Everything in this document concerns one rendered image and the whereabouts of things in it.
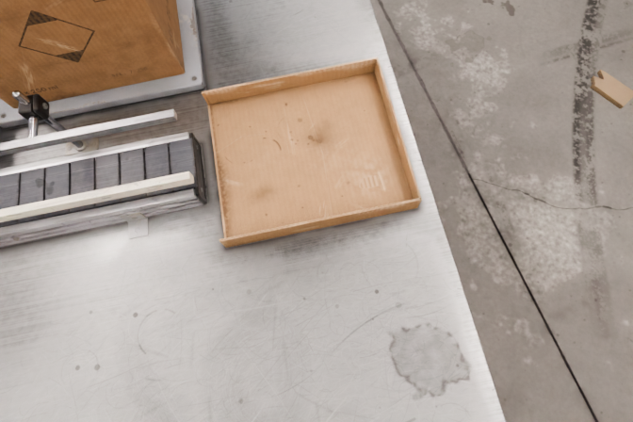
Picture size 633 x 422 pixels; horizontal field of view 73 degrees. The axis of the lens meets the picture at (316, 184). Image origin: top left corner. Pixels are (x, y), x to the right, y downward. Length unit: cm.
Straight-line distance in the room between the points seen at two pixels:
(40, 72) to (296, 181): 44
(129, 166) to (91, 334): 25
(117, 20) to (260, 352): 51
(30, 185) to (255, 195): 34
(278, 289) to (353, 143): 26
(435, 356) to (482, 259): 95
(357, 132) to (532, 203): 107
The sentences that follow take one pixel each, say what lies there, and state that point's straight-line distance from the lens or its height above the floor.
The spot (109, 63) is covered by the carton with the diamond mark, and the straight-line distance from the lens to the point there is 79.
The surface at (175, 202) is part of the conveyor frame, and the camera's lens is 68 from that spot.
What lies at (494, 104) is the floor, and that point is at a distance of 183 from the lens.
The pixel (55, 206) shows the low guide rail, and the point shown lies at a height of 91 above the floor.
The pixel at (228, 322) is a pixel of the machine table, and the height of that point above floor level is 83.
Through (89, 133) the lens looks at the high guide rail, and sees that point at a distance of 67.
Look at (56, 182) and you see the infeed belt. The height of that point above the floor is 88.
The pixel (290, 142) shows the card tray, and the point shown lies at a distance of 72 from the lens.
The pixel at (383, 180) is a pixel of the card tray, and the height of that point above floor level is 83.
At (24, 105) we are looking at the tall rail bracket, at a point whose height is 97.
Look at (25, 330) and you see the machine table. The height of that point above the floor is 83.
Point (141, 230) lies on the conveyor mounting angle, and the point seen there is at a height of 83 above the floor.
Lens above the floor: 147
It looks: 69 degrees down
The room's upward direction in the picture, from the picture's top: 7 degrees counter-clockwise
